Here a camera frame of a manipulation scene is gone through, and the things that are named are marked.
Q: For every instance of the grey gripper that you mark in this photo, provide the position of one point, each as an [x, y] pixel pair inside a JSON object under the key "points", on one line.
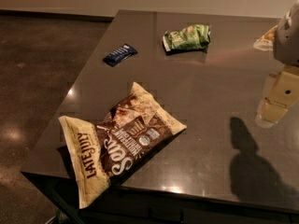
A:
{"points": [[288, 42]]}

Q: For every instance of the brown Late July chip bag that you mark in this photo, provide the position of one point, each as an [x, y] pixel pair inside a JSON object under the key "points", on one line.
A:
{"points": [[113, 147]]}

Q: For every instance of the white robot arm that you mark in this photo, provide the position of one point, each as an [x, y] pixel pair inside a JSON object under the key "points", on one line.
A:
{"points": [[286, 45]]}

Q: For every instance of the yellow snack bag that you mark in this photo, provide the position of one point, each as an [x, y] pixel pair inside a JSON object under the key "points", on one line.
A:
{"points": [[266, 41]]}

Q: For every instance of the green chip bag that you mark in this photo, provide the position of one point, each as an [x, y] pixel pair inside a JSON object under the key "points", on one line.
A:
{"points": [[193, 37]]}

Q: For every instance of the blue rxbar blueberry bar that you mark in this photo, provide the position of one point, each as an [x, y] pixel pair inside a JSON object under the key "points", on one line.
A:
{"points": [[119, 54]]}

